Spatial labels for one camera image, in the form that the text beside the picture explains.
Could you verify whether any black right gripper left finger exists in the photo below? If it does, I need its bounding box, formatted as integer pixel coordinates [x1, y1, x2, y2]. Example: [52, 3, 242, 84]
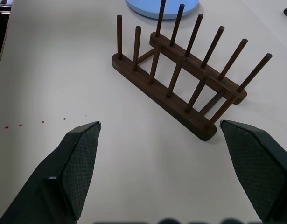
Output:
[0, 121, 102, 224]

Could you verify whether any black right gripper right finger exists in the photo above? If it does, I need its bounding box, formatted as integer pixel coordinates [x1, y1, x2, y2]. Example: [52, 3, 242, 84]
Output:
[219, 119, 287, 224]

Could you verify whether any dark wooden dish rack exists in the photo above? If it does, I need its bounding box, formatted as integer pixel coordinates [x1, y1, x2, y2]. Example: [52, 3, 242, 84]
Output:
[112, 0, 273, 142]

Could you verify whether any blue round plate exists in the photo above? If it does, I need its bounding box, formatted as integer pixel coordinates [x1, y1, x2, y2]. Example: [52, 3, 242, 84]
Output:
[123, 0, 200, 21]

